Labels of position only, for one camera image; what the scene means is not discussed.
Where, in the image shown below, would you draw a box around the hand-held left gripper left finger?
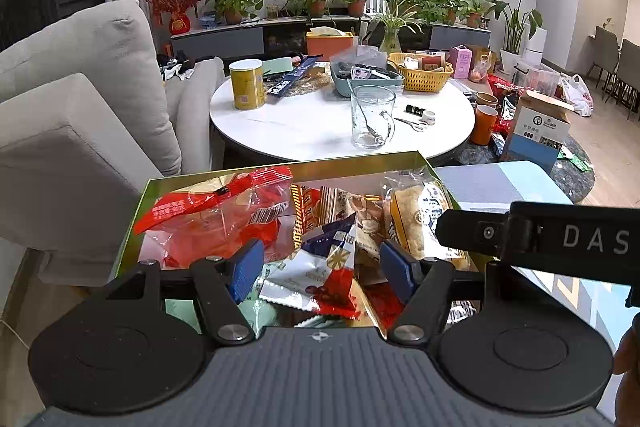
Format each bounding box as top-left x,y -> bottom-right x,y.
102,238 -> 266,348

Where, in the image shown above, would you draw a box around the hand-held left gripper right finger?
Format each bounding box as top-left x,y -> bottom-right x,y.
379,239 -> 546,349

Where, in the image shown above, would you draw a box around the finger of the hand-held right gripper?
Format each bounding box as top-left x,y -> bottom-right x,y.
434,208 -> 509,259

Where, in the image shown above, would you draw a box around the golden pastry packet blue print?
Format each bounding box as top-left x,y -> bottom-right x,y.
384,176 -> 472,270

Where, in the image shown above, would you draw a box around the red clear round-cracker packet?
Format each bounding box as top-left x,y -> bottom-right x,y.
132,166 -> 294,270

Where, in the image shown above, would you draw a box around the red white blue packet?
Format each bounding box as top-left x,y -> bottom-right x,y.
259,212 -> 372,319

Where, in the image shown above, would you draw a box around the red gold striped packet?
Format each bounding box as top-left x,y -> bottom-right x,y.
290,184 -> 352,238

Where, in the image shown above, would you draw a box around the green cardboard box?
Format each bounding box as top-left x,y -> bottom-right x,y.
107,150 -> 501,343

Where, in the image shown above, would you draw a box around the person's right hand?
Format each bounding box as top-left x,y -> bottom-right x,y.
611,319 -> 640,376

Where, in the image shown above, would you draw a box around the dark marble round table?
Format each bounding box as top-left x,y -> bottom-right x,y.
457,134 -> 596,208

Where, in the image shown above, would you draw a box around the small green packets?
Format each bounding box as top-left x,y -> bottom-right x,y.
559,147 -> 592,174

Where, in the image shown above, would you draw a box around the cardboard carton blue white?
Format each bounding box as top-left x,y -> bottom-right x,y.
501,89 -> 576,175

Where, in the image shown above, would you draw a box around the red snack bags pile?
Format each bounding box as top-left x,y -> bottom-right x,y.
487,74 -> 517,142

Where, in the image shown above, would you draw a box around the metal spoon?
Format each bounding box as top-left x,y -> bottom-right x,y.
357,99 -> 387,144

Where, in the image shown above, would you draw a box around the glass mug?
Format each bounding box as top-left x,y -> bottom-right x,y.
351,86 -> 396,150

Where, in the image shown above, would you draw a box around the white plastic bag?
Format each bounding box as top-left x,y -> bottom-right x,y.
559,74 -> 594,116

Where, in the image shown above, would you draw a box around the round white table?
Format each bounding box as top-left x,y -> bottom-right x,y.
209,71 -> 476,168

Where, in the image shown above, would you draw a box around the yellow plastic basket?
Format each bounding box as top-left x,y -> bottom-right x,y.
387,53 -> 455,92

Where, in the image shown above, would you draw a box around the clear storage bin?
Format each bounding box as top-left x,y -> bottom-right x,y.
512,61 -> 561,100

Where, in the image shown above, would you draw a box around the pink carton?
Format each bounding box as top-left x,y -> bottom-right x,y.
450,46 -> 475,80

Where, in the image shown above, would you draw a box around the grey-blue plastic basket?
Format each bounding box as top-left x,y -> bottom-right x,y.
330,59 -> 406,100

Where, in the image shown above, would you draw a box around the grey dining chair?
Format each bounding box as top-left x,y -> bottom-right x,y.
587,27 -> 621,90
606,39 -> 640,120

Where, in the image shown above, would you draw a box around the yellow canister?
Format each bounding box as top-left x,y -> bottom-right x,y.
229,59 -> 266,110

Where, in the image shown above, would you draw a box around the dark blue long packet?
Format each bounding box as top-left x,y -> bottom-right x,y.
266,58 -> 326,98

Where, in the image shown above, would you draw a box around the white appliance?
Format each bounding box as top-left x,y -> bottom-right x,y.
525,28 -> 549,62

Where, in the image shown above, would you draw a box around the mint green flat box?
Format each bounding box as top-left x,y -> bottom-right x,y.
261,57 -> 296,78

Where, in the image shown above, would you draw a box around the grey sofa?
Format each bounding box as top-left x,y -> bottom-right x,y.
0,0 -> 226,286

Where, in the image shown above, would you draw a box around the tall leafy plant white pot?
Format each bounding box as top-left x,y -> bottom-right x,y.
487,0 -> 544,70

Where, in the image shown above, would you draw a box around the dark cloth pile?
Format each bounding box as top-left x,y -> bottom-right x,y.
159,52 -> 201,82

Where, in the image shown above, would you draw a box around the grassy plant glass vase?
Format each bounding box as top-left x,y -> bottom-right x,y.
370,4 -> 426,53

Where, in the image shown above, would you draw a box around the small potted green plant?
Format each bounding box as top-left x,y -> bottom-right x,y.
462,0 -> 493,29

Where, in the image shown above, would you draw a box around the orange tissue box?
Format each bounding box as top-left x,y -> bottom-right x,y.
306,29 -> 355,62

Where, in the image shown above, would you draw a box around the bushy potted green plant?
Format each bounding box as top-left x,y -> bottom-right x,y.
395,0 -> 468,26

